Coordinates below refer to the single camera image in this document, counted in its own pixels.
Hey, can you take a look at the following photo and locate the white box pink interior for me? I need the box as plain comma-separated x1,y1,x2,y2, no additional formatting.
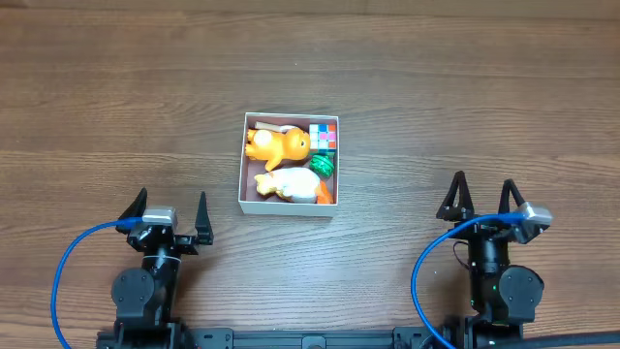
238,112,340,217

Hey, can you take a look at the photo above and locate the right blue cable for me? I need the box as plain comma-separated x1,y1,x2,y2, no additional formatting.
410,211,527,349

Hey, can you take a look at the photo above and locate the orange dinosaur toy figure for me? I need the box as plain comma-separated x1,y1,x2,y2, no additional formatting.
244,128,311,172

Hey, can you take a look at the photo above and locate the white wooden rattle drum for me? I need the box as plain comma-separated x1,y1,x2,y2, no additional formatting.
255,121,297,134

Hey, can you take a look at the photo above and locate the white duck plush toy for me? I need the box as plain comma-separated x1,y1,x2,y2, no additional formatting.
254,167,334,205

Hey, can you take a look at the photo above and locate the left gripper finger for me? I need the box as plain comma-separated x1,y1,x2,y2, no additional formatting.
115,187,147,235
195,192,213,245

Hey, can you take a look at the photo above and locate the blue cable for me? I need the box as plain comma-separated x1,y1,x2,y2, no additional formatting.
50,217,146,349
410,211,527,349

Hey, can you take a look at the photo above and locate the left blue cable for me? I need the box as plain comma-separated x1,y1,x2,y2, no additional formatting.
50,217,146,349

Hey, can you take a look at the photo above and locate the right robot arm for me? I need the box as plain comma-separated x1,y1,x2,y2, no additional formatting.
436,171,553,327

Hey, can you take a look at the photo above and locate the multicolour puzzle cube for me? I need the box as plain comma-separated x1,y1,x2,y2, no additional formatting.
308,124,337,157

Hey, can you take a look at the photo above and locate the green round plastic toy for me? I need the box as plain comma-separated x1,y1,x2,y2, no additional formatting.
308,154,335,178

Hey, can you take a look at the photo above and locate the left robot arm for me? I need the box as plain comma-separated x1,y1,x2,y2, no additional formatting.
111,189,213,329

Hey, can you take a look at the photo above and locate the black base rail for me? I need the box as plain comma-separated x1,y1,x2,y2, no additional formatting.
95,327,620,349

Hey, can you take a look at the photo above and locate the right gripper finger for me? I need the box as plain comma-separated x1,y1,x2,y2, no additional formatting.
436,171,475,222
498,179,525,213

